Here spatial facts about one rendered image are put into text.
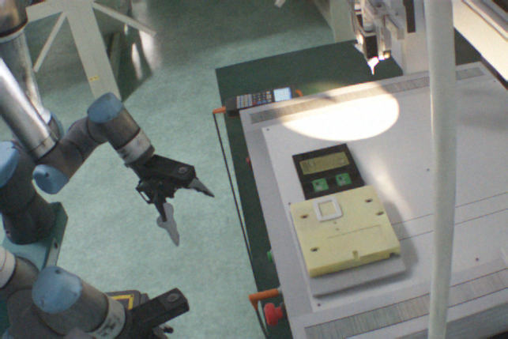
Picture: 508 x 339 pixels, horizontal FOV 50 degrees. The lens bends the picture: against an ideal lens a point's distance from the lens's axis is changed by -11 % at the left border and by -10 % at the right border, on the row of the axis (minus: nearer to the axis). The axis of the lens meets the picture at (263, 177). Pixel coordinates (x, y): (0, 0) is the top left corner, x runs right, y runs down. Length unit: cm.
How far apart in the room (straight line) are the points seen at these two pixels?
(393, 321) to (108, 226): 183
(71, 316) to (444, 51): 66
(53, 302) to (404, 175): 70
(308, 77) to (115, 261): 114
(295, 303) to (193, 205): 159
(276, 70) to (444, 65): 128
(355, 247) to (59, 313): 49
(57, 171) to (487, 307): 88
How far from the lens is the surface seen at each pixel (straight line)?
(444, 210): 63
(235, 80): 177
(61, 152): 127
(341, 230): 102
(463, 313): 95
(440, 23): 50
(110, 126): 126
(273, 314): 99
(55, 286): 88
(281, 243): 107
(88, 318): 92
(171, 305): 100
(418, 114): 134
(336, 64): 177
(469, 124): 132
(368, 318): 94
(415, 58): 148
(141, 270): 234
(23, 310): 97
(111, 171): 289
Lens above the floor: 162
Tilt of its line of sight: 39 degrees down
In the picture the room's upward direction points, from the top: 12 degrees counter-clockwise
